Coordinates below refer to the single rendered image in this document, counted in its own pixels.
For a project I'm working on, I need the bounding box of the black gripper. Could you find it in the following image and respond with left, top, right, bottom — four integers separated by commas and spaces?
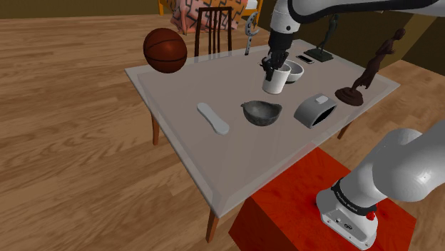
260, 30, 294, 83

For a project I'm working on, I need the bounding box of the white cup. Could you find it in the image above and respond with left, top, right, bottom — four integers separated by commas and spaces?
262, 62, 292, 96

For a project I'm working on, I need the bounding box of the white bowl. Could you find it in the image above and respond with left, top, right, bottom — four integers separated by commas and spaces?
285, 59, 305, 85

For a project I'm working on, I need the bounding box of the black and white phone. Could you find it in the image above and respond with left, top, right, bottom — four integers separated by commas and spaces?
295, 54, 316, 65

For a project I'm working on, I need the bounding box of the silver crescent sculpture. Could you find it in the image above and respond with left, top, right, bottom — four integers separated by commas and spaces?
244, 11, 261, 56

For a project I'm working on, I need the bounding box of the dark green figure statue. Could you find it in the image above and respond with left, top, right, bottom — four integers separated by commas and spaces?
304, 14, 340, 63

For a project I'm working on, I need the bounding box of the dark grey bowl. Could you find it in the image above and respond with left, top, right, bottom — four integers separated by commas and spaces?
240, 100, 283, 127

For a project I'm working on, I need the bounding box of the grey rounded appliance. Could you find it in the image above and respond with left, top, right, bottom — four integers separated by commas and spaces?
293, 93, 338, 130

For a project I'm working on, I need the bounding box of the white oblong remote control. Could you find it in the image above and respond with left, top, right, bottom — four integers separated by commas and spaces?
196, 102, 230, 136

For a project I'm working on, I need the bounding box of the dark wooden chair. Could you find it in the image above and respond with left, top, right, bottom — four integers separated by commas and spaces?
194, 6, 233, 58

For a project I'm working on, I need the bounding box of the brown human figure statue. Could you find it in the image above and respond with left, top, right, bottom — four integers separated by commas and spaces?
334, 28, 407, 107

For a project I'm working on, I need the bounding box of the orange bed with patterned blanket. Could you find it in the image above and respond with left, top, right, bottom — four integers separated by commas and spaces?
158, 0, 264, 36

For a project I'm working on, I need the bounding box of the brown basketball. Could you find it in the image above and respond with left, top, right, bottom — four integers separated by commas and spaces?
143, 27, 188, 74

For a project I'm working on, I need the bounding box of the grey table with wooden legs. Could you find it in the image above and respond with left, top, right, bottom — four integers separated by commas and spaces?
124, 39, 401, 244

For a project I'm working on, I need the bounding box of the red robot stand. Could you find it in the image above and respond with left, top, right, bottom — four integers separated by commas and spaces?
228, 146, 417, 251

